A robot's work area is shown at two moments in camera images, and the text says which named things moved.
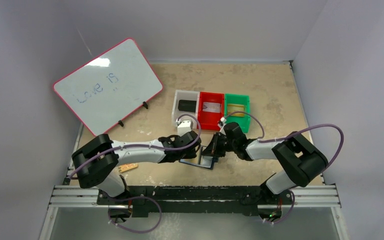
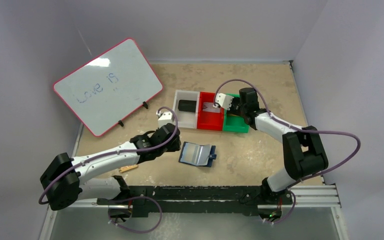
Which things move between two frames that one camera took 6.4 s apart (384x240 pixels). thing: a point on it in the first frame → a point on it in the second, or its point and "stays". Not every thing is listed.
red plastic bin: x=210 y=110 stays
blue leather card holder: x=200 y=160 stays
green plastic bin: x=244 y=122 stays
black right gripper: x=218 y=144 → x=235 y=108
